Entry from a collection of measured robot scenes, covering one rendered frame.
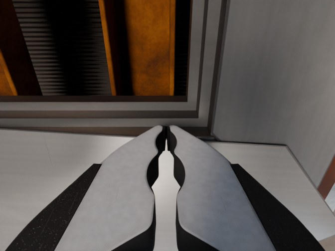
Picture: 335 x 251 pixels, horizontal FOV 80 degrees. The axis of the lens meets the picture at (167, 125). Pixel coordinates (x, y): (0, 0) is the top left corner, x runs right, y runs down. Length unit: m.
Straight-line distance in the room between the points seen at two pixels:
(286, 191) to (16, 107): 0.22
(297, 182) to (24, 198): 0.22
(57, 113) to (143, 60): 0.16
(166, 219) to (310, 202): 0.12
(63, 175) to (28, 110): 0.06
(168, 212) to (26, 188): 0.12
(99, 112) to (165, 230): 0.12
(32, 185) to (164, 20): 0.23
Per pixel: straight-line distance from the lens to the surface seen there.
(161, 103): 0.15
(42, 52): 0.49
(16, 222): 0.24
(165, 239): 0.22
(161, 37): 0.29
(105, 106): 0.16
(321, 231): 0.25
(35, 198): 0.21
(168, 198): 0.17
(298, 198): 0.20
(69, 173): 0.17
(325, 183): 0.26
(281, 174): 0.18
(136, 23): 0.29
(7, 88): 0.39
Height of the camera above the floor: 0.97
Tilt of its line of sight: 60 degrees down
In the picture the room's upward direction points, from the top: 180 degrees clockwise
